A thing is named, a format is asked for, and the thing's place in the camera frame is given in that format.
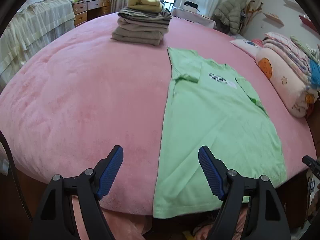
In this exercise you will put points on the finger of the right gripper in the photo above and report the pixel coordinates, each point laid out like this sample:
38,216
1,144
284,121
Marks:
312,164

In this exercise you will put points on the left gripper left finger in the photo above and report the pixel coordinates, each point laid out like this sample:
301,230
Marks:
55,217

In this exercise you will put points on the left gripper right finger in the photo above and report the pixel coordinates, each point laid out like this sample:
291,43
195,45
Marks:
265,217

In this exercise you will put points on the green t-shirt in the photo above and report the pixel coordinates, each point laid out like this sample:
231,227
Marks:
211,104

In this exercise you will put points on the pink cartoon rolled quilt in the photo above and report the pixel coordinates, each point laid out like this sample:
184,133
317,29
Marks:
297,96

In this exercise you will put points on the blue fringed cloth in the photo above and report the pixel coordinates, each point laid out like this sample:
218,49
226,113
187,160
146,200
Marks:
315,74

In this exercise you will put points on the pink striped folded blanket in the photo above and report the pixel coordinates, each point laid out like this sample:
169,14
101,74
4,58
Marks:
290,53

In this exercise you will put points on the green folded garment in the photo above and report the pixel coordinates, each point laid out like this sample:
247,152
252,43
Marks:
312,54

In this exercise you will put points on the pink bed blanket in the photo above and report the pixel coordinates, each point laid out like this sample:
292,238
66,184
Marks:
85,92

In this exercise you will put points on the pink cartoon pillow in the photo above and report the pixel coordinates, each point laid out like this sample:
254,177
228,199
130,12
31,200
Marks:
249,47

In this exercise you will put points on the wooden coat rack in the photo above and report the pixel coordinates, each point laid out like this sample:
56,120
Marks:
251,12

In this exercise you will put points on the olive puffer jacket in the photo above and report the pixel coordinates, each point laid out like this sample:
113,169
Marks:
227,16

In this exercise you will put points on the small table with tablecloth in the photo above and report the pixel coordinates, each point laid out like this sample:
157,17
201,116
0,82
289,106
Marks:
193,17

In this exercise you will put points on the white box with black lid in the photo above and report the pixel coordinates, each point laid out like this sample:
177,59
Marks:
190,6

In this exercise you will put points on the grey folded towel sweater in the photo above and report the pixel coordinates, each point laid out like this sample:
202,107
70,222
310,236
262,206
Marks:
145,37

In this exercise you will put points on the beige folded sweater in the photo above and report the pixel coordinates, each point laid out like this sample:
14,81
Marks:
142,26

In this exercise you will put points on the lace covered cabinet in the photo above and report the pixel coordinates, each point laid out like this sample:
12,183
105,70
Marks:
35,25

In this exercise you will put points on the striped folded sweater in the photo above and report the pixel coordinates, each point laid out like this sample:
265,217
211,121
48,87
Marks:
163,17

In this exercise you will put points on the wooden desk with drawers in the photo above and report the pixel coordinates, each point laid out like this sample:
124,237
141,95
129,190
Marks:
87,10

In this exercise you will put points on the yellow folded sweater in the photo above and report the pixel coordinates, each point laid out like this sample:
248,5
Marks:
145,5

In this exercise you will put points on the red wall shelf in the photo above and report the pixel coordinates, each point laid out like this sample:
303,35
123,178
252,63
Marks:
307,22

